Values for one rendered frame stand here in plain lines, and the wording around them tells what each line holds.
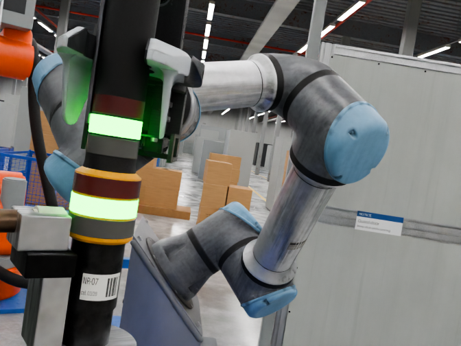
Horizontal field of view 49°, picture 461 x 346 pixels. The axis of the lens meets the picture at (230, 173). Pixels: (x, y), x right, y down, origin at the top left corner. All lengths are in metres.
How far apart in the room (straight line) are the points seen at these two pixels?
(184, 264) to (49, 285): 0.79
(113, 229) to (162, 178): 9.30
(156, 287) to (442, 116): 1.58
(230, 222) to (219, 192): 6.82
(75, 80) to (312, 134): 0.50
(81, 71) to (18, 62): 4.01
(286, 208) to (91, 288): 0.60
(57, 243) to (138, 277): 0.76
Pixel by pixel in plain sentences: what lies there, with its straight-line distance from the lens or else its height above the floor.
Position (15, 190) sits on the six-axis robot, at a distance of 4.21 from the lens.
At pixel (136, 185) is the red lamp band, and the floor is 1.47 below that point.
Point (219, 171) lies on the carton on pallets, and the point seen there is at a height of 1.08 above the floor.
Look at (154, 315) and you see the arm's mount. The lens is 1.10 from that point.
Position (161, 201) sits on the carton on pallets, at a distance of 9.66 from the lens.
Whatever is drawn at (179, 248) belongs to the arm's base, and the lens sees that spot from 1.12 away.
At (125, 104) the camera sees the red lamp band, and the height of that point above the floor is 1.52.
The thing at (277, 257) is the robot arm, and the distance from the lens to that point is 0.97.
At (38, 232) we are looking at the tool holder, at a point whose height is 1.44.
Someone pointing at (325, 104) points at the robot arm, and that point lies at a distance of 0.78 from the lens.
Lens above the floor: 1.51
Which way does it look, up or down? 3 degrees down
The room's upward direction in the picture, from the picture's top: 9 degrees clockwise
